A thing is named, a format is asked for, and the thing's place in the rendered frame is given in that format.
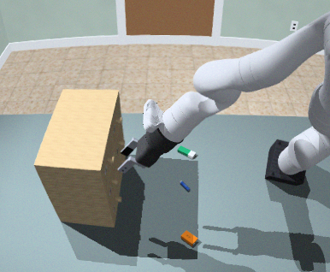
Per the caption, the wooden drawer front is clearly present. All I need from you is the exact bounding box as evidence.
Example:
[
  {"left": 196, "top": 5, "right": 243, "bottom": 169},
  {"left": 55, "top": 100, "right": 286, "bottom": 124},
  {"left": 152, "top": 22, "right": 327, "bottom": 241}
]
[
  {"left": 115, "top": 123, "right": 125, "bottom": 167},
  {"left": 117, "top": 145, "right": 126, "bottom": 186},
  {"left": 111, "top": 182, "right": 121, "bottom": 223},
  {"left": 106, "top": 163, "right": 119, "bottom": 209},
  {"left": 101, "top": 132, "right": 115, "bottom": 189},
  {"left": 111, "top": 97, "right": 122, "bottom": 148}
]

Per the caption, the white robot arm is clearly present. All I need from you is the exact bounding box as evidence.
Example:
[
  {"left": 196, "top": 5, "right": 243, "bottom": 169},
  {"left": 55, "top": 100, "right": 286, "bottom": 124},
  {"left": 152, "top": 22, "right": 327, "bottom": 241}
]
[{"left": 171, "top": 11, "right": 330, "bottom": 174}]

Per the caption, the light wooden chest of drawers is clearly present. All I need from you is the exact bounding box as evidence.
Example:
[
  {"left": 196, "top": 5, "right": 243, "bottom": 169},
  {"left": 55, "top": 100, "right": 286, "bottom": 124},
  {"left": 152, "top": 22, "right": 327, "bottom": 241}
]
[{"left": 34, "top": 90, "right": 120, "bottom": 228}]

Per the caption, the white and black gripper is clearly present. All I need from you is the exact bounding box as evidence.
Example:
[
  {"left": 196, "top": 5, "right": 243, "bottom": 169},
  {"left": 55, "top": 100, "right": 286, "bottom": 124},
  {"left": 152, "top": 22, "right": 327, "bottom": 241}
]
[{"left": 118, "top": 99, "right": 194, "bottom": 174}]

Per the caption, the orange rectangular block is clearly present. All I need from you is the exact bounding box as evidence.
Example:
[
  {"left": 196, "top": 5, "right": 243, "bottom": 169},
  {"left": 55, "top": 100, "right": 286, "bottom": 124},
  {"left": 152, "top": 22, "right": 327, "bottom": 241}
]
[{"left": 181, "top": 231, "right": 197, "bottom": 246}]

